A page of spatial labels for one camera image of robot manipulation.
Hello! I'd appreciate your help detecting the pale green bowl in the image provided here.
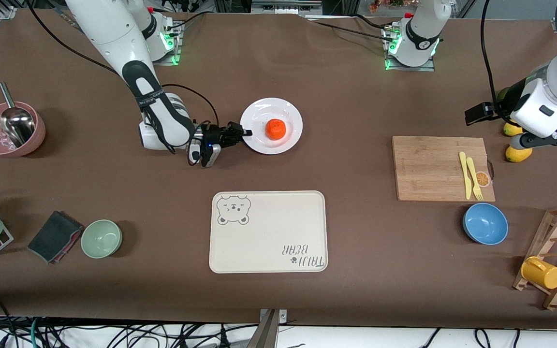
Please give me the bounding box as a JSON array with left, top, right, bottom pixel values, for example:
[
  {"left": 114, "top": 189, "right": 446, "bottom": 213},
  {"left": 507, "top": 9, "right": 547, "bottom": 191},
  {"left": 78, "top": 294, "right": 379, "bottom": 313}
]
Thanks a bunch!
[{"left": 81, "top": 219, "right": 123, "bottom": 259}]

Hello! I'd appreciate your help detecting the cream bear print tray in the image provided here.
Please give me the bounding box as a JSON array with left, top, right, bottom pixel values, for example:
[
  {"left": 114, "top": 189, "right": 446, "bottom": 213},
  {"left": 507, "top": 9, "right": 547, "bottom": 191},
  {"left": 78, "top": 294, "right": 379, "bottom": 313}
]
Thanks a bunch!
[{"left": 209, "top": 190, "right": 328, "bottom": 274}]

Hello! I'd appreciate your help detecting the grey metal clamp bracket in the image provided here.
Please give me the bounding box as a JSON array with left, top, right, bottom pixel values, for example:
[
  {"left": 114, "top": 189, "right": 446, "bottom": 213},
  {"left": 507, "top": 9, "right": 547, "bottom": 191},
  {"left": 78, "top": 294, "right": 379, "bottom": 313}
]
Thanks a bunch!
[{"left": 259, "top": 309, "right": 288, "bottom": 323}]

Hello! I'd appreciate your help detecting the aluminium frame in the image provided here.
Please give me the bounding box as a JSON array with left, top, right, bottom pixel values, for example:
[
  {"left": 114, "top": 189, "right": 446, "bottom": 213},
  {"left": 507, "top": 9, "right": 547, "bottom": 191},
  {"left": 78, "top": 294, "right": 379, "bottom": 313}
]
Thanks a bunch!
[{"left": 213, "top": 0, "right": 356, "bottom": 15}]

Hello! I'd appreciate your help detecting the black left base cable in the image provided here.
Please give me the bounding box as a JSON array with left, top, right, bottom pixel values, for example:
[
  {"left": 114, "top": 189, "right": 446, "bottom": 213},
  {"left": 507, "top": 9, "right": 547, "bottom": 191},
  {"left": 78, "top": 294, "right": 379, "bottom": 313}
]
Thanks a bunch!
[{"left": 308, "top": 14, "right": 395, "bottom": 42}]

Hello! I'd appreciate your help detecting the dark grey folded cloth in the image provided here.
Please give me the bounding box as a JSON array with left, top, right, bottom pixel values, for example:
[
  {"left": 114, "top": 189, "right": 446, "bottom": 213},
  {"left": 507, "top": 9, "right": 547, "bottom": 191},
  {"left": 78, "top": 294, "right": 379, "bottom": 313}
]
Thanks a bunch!
[{"left": 27, "top": 210, "right": 84, "bottom": 264}]

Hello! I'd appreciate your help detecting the bamboo cutting board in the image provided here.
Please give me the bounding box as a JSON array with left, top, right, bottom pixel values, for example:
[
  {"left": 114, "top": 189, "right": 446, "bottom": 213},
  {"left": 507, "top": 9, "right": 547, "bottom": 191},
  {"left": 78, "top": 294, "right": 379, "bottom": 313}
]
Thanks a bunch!
[{"left": 392, "top": 136, "right": 496, "bottom": 203}]

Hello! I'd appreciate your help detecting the brown table cover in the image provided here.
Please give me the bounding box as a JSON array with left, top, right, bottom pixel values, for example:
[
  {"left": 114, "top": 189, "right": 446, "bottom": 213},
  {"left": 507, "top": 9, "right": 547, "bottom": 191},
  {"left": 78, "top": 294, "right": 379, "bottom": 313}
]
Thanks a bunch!
[{"left": 0, "top": 7, "right": 557, "bottom": 330}]

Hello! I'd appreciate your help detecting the black base cable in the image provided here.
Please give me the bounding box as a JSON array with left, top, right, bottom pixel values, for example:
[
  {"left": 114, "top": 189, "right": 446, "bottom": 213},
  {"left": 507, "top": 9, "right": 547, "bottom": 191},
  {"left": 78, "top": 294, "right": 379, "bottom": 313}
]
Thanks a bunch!
[
  {"left": 165, "top": 11, "right": 214, "bottom": 32},
  {"left": 308, "top": 14, "right": 395, "bottom": 42}
]

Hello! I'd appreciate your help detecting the yellow plastic knife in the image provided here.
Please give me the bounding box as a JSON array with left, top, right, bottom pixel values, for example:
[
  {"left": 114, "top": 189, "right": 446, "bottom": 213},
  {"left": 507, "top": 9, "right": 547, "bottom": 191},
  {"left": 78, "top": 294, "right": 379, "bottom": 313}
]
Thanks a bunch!
[{"left": 459, "top": 151, "right": 473, "bottom": 200}]

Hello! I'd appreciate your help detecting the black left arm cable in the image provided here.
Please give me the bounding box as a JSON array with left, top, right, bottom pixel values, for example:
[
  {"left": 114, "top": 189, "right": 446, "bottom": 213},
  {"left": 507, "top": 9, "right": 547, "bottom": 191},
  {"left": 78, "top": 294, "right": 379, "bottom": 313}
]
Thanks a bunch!
[{"left": 480, "top": 0, "right": 512, "bottom": 122}]

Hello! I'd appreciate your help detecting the yellow plastic fork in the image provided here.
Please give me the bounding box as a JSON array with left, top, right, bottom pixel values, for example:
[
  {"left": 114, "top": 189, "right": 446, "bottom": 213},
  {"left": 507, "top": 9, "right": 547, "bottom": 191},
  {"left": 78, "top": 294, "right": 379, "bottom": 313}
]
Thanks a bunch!
[{"left": 466, "top": 157, "right": 484, "bottom": 201}]

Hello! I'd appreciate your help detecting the dark metal beam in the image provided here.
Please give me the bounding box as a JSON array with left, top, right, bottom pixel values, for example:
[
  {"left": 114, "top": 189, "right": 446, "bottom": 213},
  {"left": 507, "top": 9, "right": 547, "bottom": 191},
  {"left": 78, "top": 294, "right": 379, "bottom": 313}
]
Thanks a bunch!
[{"left": 246, "top": 309, "right": 279, "bottom": 348}]

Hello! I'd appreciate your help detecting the white round plate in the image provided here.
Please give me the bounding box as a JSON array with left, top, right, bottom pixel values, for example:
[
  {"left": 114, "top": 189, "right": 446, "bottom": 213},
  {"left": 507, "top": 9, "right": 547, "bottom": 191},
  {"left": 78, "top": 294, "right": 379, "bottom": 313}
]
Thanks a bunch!
[{"left": 239, "top": 98, "right": 304, "bottom": 155}]

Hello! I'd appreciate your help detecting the wooden peg rack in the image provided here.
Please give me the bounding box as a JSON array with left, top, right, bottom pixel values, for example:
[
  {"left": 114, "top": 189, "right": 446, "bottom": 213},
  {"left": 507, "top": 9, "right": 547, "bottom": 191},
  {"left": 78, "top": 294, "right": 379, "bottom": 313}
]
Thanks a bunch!
[{"left": 512, "top": 204, "right": 557, "bottom": 311}]

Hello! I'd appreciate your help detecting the pink folded cloth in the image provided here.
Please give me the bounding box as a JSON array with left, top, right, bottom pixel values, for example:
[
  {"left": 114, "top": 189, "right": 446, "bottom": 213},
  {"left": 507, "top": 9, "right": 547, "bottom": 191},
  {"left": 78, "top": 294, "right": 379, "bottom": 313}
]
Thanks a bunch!
[{"left": 51, "top": 226, "right": 84, "bottom": 264}]

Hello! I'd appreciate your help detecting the blue bowl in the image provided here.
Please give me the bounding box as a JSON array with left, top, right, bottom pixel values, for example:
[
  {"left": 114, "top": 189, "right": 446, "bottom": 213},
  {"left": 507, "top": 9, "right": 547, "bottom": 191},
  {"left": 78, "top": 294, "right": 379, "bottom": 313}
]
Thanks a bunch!
[{"left": 463, "top": 203, "right": 509, "bottom": 246}]

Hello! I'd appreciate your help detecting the yellow mug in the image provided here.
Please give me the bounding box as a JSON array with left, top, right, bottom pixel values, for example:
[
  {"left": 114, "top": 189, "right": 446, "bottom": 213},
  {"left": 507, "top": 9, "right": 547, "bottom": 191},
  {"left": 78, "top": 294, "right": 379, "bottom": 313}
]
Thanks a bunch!
[{"left": 521, "top": 256, "right": 557, "bottom": 290}]

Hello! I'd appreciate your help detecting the orange mandarin fruit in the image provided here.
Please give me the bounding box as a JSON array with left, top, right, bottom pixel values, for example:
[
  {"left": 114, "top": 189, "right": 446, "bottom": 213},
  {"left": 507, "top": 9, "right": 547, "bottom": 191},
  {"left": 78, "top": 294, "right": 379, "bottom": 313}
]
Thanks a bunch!
[{"left": 265, "top": 119, "right": 287, "bottom": 141}]

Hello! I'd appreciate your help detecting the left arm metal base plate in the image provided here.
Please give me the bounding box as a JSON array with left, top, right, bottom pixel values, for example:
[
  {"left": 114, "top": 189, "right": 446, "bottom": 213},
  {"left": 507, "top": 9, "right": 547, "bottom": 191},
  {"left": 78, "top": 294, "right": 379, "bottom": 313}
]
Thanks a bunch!
[{"left": 382, "top": 24, "right": 436, "bottom": 72}]

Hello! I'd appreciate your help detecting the metal scoop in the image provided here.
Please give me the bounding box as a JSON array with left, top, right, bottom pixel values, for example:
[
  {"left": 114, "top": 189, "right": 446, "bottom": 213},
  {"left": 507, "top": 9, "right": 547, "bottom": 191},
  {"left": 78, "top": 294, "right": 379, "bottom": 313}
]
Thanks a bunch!
[{"left": 0, "top": 82, "right": 35, "bottom": 148}]

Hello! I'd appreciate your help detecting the black right base cable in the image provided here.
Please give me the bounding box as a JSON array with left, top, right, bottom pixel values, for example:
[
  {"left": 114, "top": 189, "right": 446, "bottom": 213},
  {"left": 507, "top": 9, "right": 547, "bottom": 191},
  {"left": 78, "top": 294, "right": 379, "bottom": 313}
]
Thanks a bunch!
[{"left": 165, "top": 11, "right": 214, "bottom": 32}]

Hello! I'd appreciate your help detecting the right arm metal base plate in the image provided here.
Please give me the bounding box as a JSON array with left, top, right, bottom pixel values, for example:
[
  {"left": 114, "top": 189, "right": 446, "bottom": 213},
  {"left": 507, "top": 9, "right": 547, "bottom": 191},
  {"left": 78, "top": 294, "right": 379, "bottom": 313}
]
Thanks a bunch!
[{"left": 152, "top": 19, "right": 182, "bottom": 66}]

